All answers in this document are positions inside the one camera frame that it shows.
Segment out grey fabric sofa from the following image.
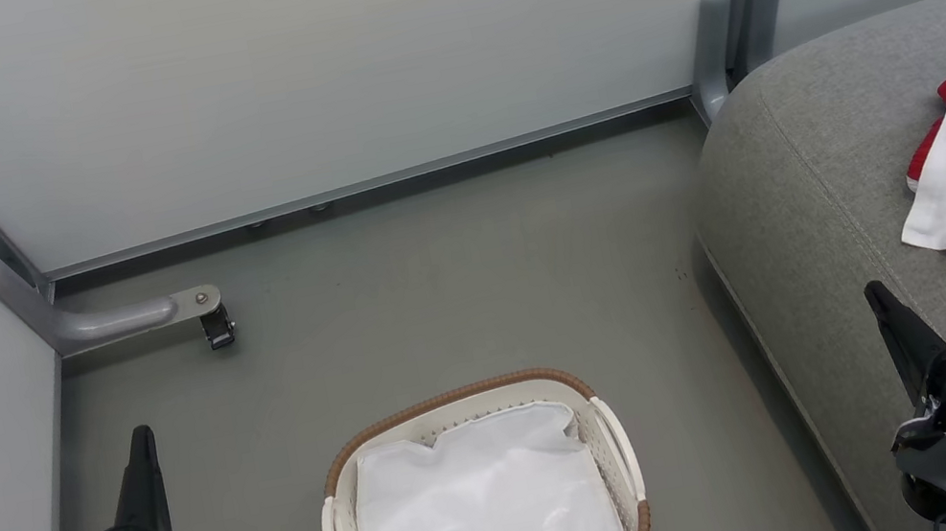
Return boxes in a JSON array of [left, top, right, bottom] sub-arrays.
[[663, 0, 946, 531]]

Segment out long grey partition foot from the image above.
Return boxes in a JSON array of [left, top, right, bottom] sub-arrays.
[[0, 217, 228, 371]]

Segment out black caster wheel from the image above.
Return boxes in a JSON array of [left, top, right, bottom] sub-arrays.
[[198, 303, 240, 353]]

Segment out white cloth basket liner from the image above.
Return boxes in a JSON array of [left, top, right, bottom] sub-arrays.
[[343, 391, 628, 531]]

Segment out short grey partition foot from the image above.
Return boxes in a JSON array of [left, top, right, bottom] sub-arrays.
[[677, 0, 754, 126], [728, 0, 798, 75]]

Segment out grey partition bottom rail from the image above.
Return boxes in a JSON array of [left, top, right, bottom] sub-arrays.
[[34, 83, 707, 282]]

